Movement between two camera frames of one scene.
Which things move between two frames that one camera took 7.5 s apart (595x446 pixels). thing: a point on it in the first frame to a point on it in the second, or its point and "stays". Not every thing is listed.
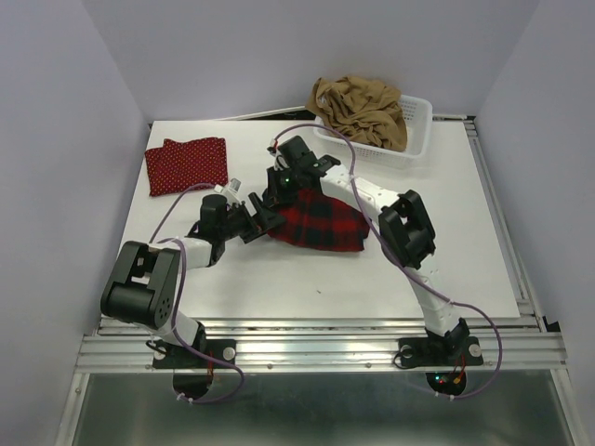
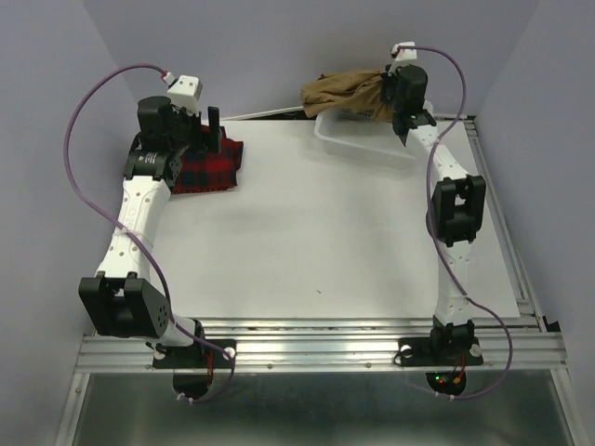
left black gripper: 266,216 to 205,140
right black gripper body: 284,185 to 389,87
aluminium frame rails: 528,344 stays
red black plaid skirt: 315,221 to 205,169
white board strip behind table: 273,111 stays
